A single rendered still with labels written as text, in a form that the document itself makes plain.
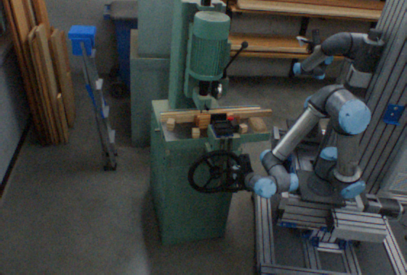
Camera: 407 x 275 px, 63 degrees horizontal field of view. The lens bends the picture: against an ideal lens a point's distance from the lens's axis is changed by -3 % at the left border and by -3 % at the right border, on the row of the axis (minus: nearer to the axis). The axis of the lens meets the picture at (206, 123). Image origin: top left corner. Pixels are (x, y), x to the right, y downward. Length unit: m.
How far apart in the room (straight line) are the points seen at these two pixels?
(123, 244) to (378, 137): 1.70
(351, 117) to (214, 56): 0.72
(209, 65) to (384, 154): 1.02
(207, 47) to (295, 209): 0.93
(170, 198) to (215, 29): 1.03
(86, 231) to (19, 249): 0.42
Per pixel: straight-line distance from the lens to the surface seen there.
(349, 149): 1.45
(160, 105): 2.24
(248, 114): 2.02
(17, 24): 2.81
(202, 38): 1.64
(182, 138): 1.80
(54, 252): 2.49
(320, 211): 1.88
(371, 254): 2.53
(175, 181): 1.98
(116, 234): 2.50
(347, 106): 1.30
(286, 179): 1.43
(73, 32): 2.40
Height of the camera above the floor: 1.99
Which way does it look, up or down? 34 degrees down
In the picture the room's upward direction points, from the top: 8 degrees clockwise
